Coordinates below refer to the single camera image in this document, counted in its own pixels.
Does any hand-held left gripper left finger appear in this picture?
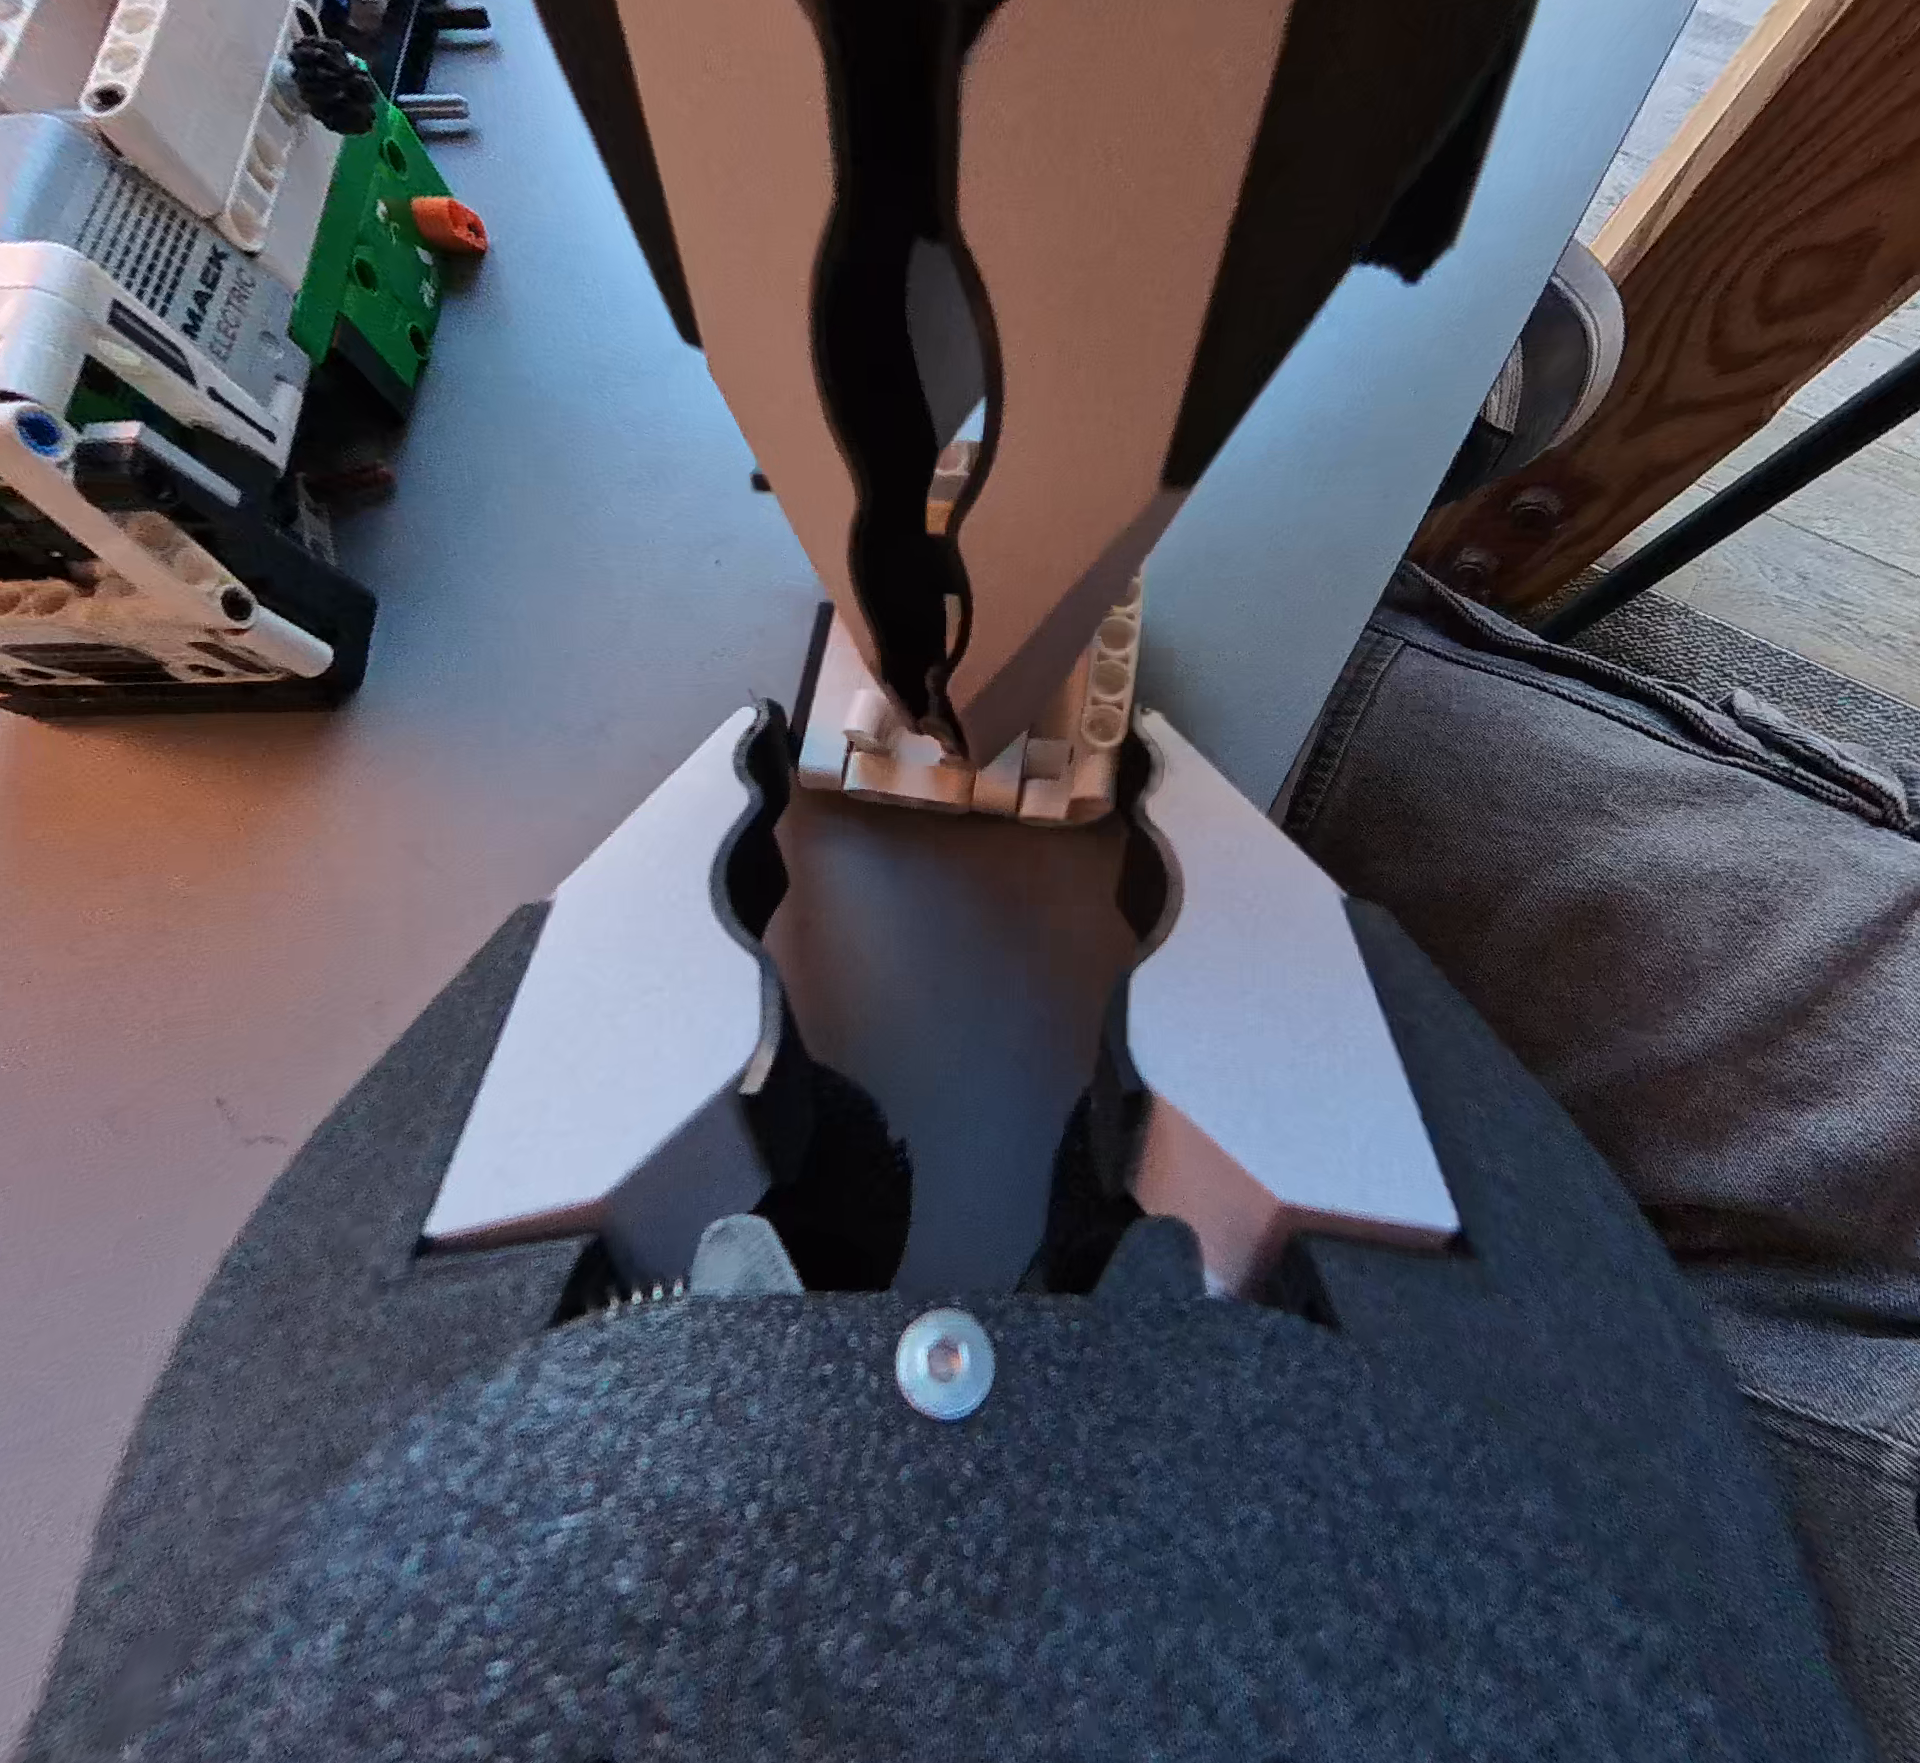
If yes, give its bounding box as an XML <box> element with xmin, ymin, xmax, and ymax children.
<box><xmin>421</xmin><ymin>701</ymin><xmax>796</xmax><ymax>1292</ymax></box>

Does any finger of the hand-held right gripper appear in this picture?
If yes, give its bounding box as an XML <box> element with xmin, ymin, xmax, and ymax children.
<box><xmin>901</xmin><ymin>0</ymin><xmax>1327</xmax><ymax>764</ymax></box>
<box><xmin>584</xmin><ymin>0</ymin><xmax>964</xmax><ymax>752</ymax></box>

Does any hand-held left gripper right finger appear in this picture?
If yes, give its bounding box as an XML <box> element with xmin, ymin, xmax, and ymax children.
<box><xmin>1103</xmin><ymin>709</ymin><xmax>1464</xmax><ymax>1304</ymax></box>

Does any white lego panel assembly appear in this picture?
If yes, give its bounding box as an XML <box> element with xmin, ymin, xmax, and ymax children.
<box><xmin>796</xmin><ymin>398</ymin><xmax>1150</xmax><ymax>825</ymax></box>

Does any lego truck model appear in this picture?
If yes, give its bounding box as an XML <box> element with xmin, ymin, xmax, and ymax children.
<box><xmin>0</xmin><ymin>0</ymin><xmax>496</xmax><ymax>724</ymax></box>

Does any person's grey shoe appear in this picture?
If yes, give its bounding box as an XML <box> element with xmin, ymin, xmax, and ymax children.
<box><xmin>1440</xmin><ymin>239</ymin><xmax>1628</xmax><ymax>506</ymax></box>

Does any person's leg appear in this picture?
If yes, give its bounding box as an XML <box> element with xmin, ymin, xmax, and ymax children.
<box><xmin>1283</xmin><ymin>564</ymin><xmax>1920</xmax><ymax>1763</ymax></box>

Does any black metal stand leg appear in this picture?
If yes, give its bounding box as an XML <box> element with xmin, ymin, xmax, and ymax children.
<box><xmin>1538</xmin><ymin>349</ymin><xmax>1920</xmax><ymax>642</ymax></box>

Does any wooden post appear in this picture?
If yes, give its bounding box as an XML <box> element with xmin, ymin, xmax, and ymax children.
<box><xmin>1410</xmin><ymin>0</ymin><xmax>1920</xmax><ymax>608</ymax></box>

